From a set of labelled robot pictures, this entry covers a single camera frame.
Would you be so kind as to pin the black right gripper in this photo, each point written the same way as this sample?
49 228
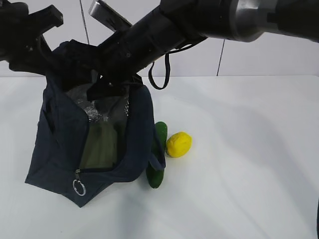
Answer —
112 82

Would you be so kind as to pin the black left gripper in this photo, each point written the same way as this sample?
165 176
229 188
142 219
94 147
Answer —
22 44

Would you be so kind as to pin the glass container with green lid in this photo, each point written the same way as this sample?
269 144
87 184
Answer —
103 144

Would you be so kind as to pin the yellow lemon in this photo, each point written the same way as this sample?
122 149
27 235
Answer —
178 144

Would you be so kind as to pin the navy blue lunch bag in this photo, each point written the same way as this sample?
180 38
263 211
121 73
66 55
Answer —
63 126

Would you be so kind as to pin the green cucumber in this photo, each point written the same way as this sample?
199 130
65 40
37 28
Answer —
156 165

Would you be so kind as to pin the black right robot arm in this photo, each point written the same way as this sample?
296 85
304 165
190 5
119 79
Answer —
177 25

